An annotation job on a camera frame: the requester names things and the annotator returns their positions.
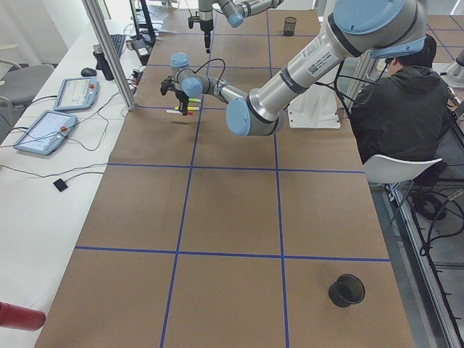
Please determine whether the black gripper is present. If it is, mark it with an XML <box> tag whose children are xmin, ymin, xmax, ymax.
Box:
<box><xmin>175</xmin><ymin>89</ymin><xmax>189</xmax><ymax>115</ymax></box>
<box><xmin>200</xmin><ymin>19</ymin><xmax>212</xmax><ymax>54</ymax></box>

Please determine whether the red marker pen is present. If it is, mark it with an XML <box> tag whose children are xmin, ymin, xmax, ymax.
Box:
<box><xmin>165</xmin><ymin>109</ymin><xmax>193</xmax><ymax>116</ymax></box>

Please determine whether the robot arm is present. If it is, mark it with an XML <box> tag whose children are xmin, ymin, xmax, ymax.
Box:
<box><xmin>162</xmin><ymin>1</ymin><xmax>427</xmax><ymax>136</ymax></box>
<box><xmin>188</xmin><ymin>0</ymin><xmax>283</xmax><ymax>54</ymax></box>

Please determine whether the yellow marker pen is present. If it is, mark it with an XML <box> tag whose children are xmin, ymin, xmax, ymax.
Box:
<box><xmin>175</xmin><ymin>107</ymin><xmax>200</xmax><ymax>111</ymax></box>

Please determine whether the far black mesh cup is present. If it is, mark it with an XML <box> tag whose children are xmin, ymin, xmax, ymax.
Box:
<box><xmin>283</xmin><ymin>16</ymin><xmax>297</xmax><ymax>36</ymax></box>

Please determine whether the black mesh cup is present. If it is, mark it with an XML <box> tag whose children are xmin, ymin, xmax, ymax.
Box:
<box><xmin>328</xmin><ymin>273</ymin><xmax>365</xmax><ymax>307</ymax></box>
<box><xmin>283</xmin><ymin>16</ymin><xmax>297</xmax><ymax>36</ymax></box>

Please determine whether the black keyboard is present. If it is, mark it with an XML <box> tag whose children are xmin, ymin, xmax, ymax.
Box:
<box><xmin>110</xmin><ymin>34</ymin><xmax>126</xmax><ymax>57</ymax></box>

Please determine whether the black water bottle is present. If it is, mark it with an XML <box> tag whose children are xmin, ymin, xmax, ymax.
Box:
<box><xmin>93</xmin><ymin>44</ymin><xmax>115</xmax><ymax>80</ymax></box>

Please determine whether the black computer mouse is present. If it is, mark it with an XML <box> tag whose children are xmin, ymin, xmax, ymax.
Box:
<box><xmin>80</xmin><ymin>67</ymin><xmax>97</xmax><ymax>77</ymax></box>

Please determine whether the far blue teach pendant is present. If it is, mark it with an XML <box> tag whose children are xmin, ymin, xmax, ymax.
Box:
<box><xmin>54</xmin><ymin>76</ymin><xmax>99</xmax><ymax>112</ymax></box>

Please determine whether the blue teach pendant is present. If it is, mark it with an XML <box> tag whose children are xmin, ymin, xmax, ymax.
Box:
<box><xmin>54</xmin><ymin>76</ymin><xmax>99</xmax><ymax>112</ymax></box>
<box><xmin>13</xmin><ymin>110</ymin><xmax>78</xmax><ymax>156</ymax></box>

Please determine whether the near blue teach pendant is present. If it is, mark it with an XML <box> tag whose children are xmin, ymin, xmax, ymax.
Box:
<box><xmin>13</xmin><ymin>110</ymin><xmax>78</xmax><ymax>156</ymax></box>

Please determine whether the small black sensor box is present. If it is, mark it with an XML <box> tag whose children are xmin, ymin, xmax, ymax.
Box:
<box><xmin>53</xmin><ymin>178</ymin><xmax>68</xmax><ymax>192</ymax></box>

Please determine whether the white chair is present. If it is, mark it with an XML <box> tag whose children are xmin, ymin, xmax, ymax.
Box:
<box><xmin>362</xmin><ymin>154</ymin><xmax>444</xmax><ymax>225</ymax></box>

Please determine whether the person in black jacket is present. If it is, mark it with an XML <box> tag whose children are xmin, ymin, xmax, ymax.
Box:
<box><xmin>349</xmin><ymin>34</ymin><xmax>452</xmax><ymax>222</ymax></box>

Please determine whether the near black mesh cup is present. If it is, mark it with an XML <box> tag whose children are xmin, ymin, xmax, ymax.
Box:
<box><xmin>328</xmin><ymin>273</ymin><xmax>365</xmax><ymax>307</ymax></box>

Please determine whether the red bottle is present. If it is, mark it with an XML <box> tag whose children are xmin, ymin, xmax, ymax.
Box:
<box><xmin>1</xmin><ymin>302</ymin><xmax>46</xmax><ymax>331</ymax></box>

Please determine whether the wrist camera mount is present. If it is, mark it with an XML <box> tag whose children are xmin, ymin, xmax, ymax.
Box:
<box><xmin>160</xmin><ymin>76</ymin><xmax>176</xmax><ymax>96</ymax></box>
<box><xmin>188</xmin><ymin>11</ymin><xmax>200</xmax><ymax>30</ymax></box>

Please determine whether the aluminium frame post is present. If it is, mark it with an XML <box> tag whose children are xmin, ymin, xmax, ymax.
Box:
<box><xmin>82</xmin><ymin>0</ymin><xmax>135</xmax><ymax>111</ymax></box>

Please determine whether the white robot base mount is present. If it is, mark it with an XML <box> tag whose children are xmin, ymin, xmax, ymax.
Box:
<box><xmin>288</xmin><ymin>85</ymin><xmax>341</xmax><ymax>129</ymax></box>

